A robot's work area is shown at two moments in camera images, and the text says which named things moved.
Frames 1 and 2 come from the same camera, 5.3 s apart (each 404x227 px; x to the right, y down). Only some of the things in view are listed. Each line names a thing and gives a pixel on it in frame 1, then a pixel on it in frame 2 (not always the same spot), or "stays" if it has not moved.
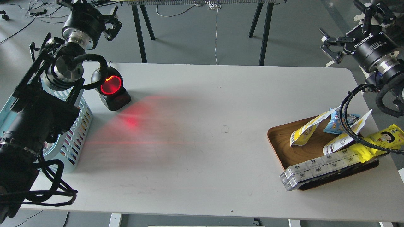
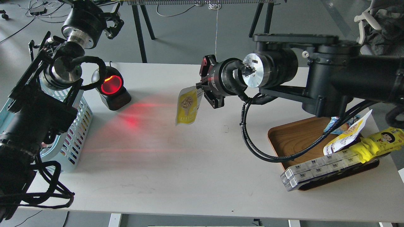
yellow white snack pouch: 301,134 → 188,99
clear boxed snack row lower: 289,181 stays
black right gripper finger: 378,8 → 208,61
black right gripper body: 373,46 → 226,77
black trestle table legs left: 136,17 stays
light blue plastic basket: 62,159 stays
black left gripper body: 83,26 stays
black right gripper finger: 336,56 → 216,101
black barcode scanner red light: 113,91 stays
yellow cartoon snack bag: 392,137 stays
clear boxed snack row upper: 288,172 stays
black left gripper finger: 110,33 stays
